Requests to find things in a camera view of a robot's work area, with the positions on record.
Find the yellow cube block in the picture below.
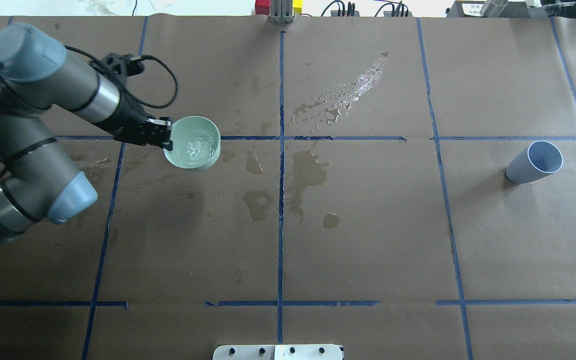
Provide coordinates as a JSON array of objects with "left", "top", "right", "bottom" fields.
[{"left": 292, "top": 0, "right": 304, "bottom": 14}]

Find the aluminium frame post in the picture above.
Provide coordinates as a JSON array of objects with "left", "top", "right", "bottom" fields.
[{"left": 268, "top": 0, "right": 295, "bottom": 24}]

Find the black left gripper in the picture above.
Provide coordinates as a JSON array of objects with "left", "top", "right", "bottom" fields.
[{"left": 99, "top": 53, "right": 174, "bottom": 152}]

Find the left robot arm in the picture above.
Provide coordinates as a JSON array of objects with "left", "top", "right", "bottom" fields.
[{"left": 0, "top": 22, "right": 174, "bottom": 246}]

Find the light green bowl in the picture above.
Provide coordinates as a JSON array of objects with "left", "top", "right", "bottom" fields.
[{"left": 163, "top": 115, "right": 221, "bottom": 171}]

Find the black box under cup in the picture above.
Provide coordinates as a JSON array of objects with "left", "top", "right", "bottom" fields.
[{"left": 445, "top": 0, "right": 551, "bottom": 19}]

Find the metal cup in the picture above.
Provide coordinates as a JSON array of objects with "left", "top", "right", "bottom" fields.
[{"left": 480, "top": 0, "right": 509, "bottom": 18}]

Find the red cube block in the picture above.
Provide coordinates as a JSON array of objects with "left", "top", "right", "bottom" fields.
[{"left": 254, "top": 0, "right": 271, "bottom": 16}]

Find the blue-grey plastic cup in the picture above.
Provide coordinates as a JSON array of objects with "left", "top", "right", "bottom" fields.
[{"left": 504, "top": 140, "right": 563, "bottom": 185}]

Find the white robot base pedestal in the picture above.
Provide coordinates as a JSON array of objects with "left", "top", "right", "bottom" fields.
[{"left": 212, "top": 343, "right": 345, "bottom": 360}]

